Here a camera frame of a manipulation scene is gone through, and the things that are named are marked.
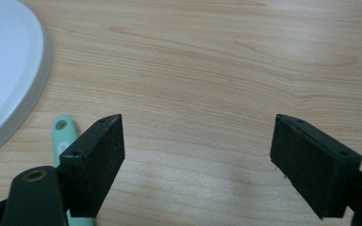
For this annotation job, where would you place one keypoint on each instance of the white plate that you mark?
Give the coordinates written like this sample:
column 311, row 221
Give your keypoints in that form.
column 3, row 69

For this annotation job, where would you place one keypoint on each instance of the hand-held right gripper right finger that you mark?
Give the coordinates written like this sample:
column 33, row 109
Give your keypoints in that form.
column 308, row 166

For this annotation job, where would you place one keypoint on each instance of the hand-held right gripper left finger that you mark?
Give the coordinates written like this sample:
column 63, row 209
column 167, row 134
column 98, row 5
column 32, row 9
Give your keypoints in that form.
column 91, row 169

